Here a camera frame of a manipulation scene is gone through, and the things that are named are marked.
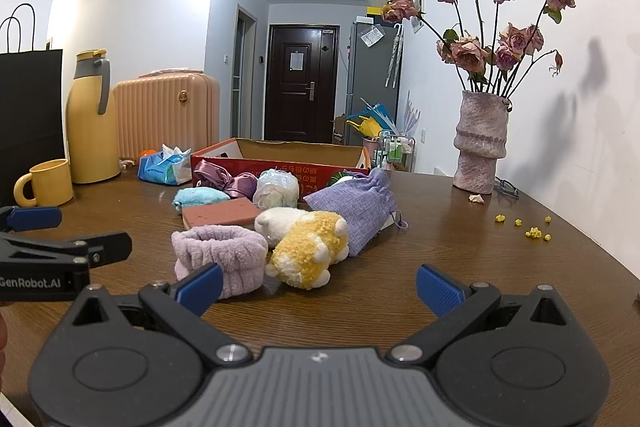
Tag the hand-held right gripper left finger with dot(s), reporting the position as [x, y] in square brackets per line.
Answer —
[200, 289]

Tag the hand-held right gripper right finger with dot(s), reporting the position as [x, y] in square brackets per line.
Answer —
[440, 289]

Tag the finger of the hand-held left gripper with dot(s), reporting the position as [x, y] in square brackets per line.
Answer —
[35, 218]
[107, 248]

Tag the pink sponge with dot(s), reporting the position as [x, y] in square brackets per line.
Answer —
[220, 213]

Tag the light blue plush toy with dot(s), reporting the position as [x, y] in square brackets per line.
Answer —
[200, 198]

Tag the blue tissue pack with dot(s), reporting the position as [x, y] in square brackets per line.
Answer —
[162, 169]

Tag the purple satin cloth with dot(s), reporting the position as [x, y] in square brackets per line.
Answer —
[225, 179]

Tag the cardboard box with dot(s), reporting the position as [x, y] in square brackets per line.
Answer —
[300, 154]

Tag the yellow mug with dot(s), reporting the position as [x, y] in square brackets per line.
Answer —
[50, 182]

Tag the yellow thermos jug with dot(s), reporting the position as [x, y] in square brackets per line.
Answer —
[92, 127]

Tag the scattered yellow petal bits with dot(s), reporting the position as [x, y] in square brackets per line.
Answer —
[534, 232]

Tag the black paper bag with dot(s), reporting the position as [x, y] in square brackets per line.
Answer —
[30, 107]

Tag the yellow white plush toy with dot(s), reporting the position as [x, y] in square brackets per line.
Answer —
[305, 247]

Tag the black eyeglasses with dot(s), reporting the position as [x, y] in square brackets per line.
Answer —
[506, 188]

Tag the white mesh bath puff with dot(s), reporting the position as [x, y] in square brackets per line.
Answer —
[275, 189]

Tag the pink ribbed suitcase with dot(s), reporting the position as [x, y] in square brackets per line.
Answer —
[160, 117]

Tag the white trolley cart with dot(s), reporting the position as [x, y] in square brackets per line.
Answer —
[395, 152]

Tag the pink textured vase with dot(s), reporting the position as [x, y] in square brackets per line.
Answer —
[480, 142]

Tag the grey interior door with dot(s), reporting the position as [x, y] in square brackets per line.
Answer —
[244, 72]

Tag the grey refrigerator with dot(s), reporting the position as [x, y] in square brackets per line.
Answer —
[365, 77]

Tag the dark brown entrance door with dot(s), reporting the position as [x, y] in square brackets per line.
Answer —
[300, 87]

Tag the folded white umbrella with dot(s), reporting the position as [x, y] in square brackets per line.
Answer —
[393, 57]

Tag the bunch of dried roses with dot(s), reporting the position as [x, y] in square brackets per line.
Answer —
[470, 52]

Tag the clear plastic bag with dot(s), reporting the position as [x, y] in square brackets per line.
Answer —
[371, 36]

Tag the yellow black box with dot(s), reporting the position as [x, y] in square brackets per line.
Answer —
[377, 14]

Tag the purple butterfly wall decor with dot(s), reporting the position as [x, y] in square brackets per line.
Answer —
[411, 114]

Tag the wall picture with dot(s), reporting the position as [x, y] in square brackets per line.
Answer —
[418, 9]

